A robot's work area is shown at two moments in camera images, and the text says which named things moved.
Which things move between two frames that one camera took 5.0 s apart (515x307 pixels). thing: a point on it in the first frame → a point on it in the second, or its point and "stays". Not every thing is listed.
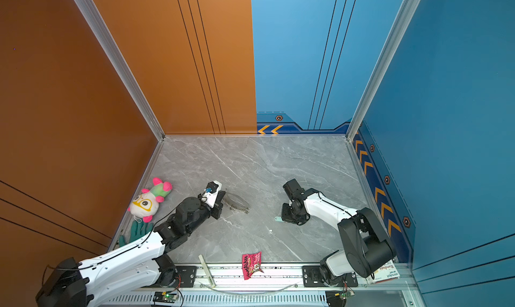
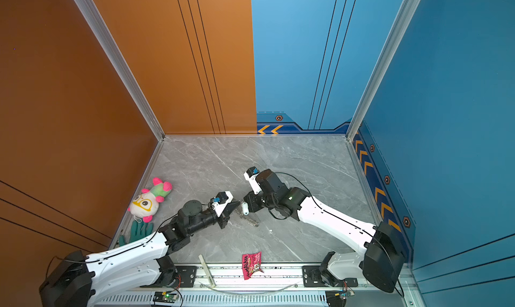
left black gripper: x=218 y=205 → x=224 y=216
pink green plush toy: x=145 y=205 stays
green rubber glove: x=137 y=230 stays
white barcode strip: x=208 y=271 stays
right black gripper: x=285 y=217 → x=251 y=202
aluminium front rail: x=262 y=285 stays
